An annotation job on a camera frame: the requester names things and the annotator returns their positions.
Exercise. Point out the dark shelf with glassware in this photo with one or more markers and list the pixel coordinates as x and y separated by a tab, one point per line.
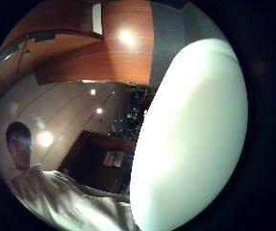
131	112

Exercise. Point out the round ceiling lamp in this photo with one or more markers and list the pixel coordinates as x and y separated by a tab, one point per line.
45	138
99	110
93	91

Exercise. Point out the white books in cabinet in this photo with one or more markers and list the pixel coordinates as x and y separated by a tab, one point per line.
114	159

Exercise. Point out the large white smooth rounded object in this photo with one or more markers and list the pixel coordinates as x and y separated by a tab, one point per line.
192	134

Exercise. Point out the dark wooden cabinet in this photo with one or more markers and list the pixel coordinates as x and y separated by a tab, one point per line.
89	160

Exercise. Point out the the person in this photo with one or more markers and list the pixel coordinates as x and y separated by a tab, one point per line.
22	150

